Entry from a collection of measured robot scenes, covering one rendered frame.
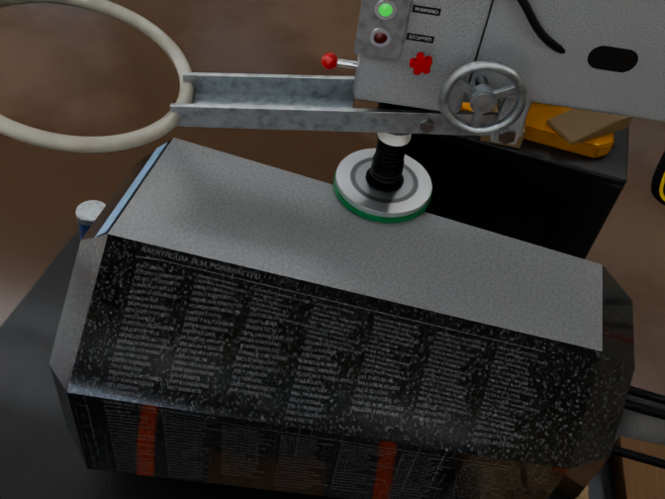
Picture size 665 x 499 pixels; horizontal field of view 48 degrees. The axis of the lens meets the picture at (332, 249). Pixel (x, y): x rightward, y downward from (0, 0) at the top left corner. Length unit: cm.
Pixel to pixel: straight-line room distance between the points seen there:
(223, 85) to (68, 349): 63
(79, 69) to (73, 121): 35
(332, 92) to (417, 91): 26
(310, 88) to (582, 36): 55
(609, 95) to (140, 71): 236
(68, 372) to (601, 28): 118
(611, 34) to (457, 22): 25
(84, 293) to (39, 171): 140
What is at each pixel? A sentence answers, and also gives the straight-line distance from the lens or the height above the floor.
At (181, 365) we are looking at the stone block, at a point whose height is 65.
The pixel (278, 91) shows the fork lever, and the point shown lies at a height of 99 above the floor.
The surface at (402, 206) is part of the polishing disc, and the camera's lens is 158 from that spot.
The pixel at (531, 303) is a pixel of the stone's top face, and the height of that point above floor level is 80.
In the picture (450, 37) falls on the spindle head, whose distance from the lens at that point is 131.
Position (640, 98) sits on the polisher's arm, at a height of 119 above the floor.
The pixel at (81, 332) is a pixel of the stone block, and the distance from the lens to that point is 157.
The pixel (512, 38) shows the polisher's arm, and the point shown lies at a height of 127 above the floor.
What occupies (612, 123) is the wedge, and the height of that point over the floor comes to 82.
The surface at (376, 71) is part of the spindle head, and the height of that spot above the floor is 117.
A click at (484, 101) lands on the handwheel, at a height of 118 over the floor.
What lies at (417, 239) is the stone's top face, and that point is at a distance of 157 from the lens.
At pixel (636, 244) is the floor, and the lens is 305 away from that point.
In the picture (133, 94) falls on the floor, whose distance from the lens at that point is 326.
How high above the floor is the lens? 190
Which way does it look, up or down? 46 degrees down
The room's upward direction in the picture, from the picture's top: 10 degrees clockwise
